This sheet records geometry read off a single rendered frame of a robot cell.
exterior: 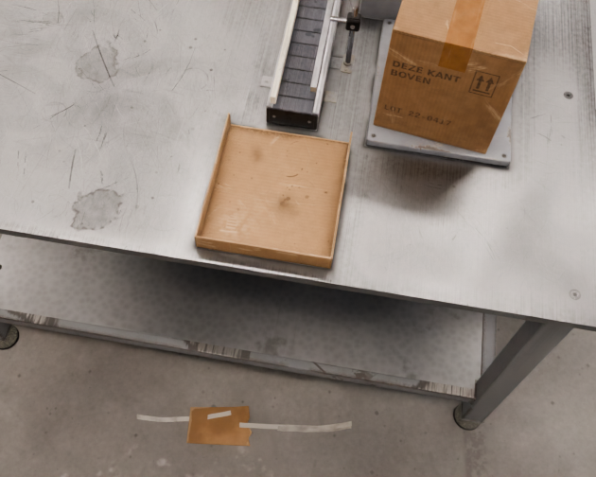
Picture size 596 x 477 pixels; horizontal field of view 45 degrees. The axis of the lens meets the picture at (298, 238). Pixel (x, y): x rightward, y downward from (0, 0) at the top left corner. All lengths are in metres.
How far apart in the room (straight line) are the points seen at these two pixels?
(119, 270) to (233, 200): 0.72
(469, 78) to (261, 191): 0.45
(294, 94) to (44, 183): 0.54
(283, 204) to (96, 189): 0.37
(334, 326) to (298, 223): 0.63
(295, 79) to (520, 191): 0.52
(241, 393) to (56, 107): 0.98
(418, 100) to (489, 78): 0.15
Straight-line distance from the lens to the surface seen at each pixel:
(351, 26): 1.55
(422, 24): 1.34
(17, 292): 2.11
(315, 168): 1.46
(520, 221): 1.48
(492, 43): 1.34
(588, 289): 1.46
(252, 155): 1.48
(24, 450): 2.19
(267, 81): 1.60
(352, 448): 2.10
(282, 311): 1.97
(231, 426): 2.09
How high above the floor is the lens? 2.03
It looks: 60 degrees down
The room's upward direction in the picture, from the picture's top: 4 degrees clockwise
